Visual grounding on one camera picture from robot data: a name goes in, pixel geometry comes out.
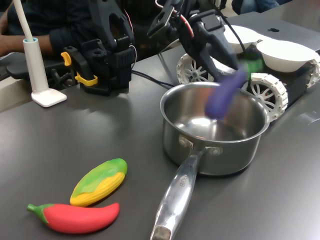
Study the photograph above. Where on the grey laptop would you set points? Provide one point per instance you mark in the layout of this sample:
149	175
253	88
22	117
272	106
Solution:
295	32

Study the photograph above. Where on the white post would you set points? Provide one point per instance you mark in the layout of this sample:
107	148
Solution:
37	65

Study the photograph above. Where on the red toy chilli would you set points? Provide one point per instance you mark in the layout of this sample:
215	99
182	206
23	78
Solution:
77	220

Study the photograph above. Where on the black armrest pad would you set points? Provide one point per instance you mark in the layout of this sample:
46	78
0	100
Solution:
18	71

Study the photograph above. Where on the yellow green toy corn cob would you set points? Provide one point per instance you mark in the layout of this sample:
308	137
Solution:
100	183

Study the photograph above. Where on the person's hand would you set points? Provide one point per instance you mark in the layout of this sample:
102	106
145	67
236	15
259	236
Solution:
3	47

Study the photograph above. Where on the person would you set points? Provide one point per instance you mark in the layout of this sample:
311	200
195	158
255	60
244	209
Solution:
257	6
50	15

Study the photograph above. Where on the black wrist camera board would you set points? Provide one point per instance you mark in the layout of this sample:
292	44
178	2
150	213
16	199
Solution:
161	21

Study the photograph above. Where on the tracked vehicle with white tracks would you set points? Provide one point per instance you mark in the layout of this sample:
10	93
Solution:
267	95

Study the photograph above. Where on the black yellow clamp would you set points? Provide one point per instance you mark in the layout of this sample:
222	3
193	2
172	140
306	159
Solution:
82	67

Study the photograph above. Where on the white bowl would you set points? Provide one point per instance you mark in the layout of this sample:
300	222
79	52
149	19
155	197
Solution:
246	35
285	58

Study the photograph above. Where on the purple toy aubergine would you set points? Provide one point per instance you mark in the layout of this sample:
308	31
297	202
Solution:
222	97

